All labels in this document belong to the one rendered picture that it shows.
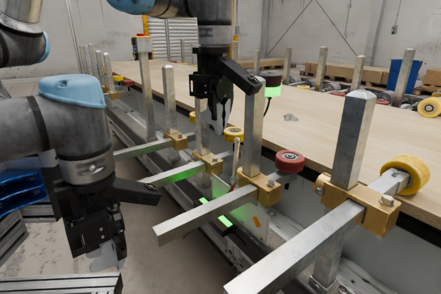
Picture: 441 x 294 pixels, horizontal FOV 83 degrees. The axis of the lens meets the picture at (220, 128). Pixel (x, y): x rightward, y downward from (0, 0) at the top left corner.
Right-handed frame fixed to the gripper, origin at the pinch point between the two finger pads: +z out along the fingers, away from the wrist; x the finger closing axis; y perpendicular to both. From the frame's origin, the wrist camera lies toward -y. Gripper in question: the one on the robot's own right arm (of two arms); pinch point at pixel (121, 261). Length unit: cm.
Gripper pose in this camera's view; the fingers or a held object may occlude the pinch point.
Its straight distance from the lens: 57.6
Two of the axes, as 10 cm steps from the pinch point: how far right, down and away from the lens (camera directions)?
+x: 5.9, 2.9, -7.5
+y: -8.1, 2.1, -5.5
